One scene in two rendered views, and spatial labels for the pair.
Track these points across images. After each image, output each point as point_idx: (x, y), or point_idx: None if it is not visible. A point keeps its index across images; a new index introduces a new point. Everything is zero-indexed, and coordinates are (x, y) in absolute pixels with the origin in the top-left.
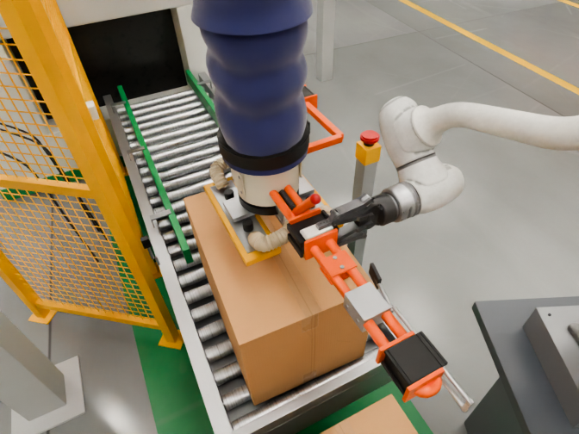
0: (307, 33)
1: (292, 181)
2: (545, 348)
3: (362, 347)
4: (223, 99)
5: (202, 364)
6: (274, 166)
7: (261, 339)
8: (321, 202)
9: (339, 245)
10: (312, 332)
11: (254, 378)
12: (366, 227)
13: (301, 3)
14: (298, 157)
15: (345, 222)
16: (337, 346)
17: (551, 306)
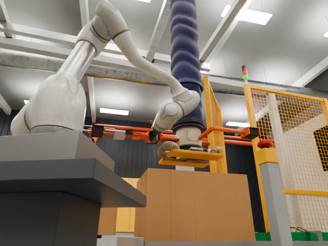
0: (183, 87)
1: (180, 137)
2: None
3: (144, 233)
4: None
5: None
6: (172, 127)
7: (137, 182)
8: (186, 150)
9: (151, 141)
10: (140, 190)
11: (135, 214)
12: (153, 133)
13: (177, 80)
14: (175, 123)
15: (152, 130)
16: (142, 216)
17: (110, 157)
